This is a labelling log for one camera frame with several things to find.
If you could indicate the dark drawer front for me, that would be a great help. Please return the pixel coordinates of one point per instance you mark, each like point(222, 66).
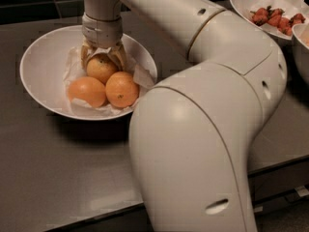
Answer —
point(279, 194)

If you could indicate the white bowl right edge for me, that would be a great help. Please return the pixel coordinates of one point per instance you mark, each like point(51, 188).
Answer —
point(300, 41)

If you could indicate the strawberries pile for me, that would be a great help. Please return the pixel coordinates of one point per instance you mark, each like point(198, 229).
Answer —
point(275, 18)

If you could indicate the orange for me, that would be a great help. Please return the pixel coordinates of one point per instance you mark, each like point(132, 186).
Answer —
point(121, 90)
point(101, 67)
point(87, 89)

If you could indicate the large white bowl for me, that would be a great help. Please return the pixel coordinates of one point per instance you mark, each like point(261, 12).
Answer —
point(42, 67)

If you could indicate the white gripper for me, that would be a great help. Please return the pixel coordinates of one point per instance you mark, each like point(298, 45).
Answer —
point(102, 33)

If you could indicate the white bowl with strawberries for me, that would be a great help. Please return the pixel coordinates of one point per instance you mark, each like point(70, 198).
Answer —
point(244, 0)

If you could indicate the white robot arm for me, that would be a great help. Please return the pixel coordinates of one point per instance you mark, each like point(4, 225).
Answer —
point(190, 135)

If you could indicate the white paper liner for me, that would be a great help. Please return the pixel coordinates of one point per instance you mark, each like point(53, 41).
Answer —
point(139, 63)

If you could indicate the white paper under strawberries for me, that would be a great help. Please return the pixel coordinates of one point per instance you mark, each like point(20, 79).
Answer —
point(278, 17)

